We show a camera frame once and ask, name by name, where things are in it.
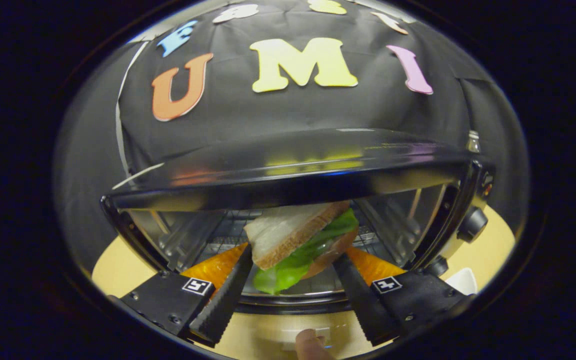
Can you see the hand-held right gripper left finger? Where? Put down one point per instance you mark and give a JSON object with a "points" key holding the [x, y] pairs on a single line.
{"points": [[225, 300]]}

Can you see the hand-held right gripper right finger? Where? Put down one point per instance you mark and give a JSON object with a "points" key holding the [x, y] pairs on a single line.
{"points": [[363, 305]]}

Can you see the lettuce sandwich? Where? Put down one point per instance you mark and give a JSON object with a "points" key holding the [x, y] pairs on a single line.
{"points": [[288, 235]]}

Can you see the black electric oven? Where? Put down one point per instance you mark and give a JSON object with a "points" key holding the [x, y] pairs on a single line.
{"points": [[293, 165]]}

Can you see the small white dish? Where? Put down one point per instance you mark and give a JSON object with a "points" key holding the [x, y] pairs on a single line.
{"points": [[463, 282]]}

